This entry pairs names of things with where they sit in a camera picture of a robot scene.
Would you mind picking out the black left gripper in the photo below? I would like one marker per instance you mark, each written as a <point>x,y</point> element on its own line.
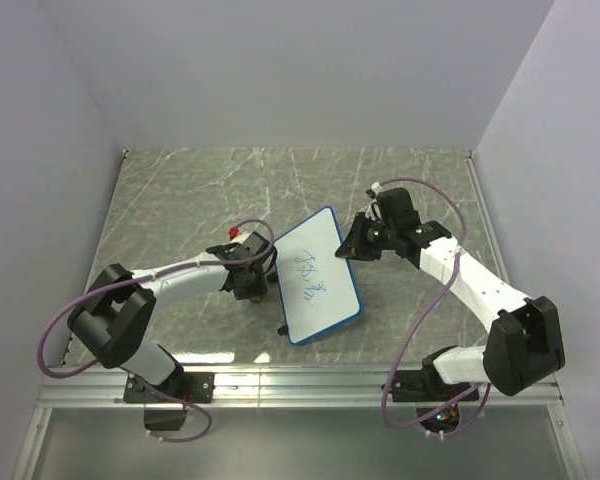
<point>259,288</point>

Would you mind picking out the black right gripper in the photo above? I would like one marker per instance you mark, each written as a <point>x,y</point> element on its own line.
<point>353,246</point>

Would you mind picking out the blue framed whiteboard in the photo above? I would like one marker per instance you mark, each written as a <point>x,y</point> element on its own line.
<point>318,290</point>

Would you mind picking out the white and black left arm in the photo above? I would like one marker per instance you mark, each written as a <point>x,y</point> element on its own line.
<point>112,323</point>

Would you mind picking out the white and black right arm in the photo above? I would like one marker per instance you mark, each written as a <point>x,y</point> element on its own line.
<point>524,342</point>

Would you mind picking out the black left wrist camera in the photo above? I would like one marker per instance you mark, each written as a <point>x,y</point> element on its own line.
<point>252,244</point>

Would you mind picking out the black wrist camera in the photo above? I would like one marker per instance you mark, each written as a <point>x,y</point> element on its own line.
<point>395,205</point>
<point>252,244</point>

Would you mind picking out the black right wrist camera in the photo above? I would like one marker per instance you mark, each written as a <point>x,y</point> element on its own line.
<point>395,205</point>

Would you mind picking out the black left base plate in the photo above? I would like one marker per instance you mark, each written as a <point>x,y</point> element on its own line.
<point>195,387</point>

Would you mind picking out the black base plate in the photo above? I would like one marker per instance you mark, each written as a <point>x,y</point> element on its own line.
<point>424,386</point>
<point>195,387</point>

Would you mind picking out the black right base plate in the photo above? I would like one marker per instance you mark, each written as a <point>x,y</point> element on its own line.
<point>424,386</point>

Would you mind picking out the aluminium front rail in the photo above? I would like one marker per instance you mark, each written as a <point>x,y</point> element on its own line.
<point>287,422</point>

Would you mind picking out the aluminium rail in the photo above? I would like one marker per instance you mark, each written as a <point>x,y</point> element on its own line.
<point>565,438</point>
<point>287,422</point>

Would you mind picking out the aluminium right side rail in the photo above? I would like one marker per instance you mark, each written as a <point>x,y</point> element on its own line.
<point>565,438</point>

